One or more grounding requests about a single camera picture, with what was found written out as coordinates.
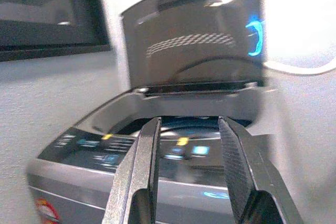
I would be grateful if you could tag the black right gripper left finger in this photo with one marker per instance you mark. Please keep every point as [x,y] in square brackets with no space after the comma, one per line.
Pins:
[136,171]

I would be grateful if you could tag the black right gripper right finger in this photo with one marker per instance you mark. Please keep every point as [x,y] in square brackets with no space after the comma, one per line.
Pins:
[252,171]

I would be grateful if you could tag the grey top-load washing machine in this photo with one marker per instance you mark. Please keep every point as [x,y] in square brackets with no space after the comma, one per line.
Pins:
[86,182]

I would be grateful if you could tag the dark glass washer lid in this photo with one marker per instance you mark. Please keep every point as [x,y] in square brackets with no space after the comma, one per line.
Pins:
[194,37]

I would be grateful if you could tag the dark framed window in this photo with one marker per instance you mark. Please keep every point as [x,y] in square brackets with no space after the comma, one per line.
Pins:
[50,11]

